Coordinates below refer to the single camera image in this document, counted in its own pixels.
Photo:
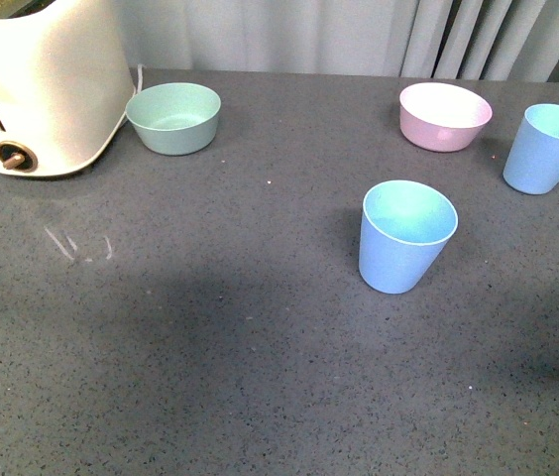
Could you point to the blue cup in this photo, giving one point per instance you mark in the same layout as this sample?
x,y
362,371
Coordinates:
x,y
532,165
405,226

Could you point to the pink bowl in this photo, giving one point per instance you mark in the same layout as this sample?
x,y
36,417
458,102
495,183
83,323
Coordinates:
x,y
441,117

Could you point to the green bowl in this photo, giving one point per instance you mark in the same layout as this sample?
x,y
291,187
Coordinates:
x,y
175,119

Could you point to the white toaster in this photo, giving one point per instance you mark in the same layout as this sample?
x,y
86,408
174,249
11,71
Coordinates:
x,y
64,85

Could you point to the grey curtain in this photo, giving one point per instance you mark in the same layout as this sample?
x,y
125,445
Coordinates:
x,y
490,40

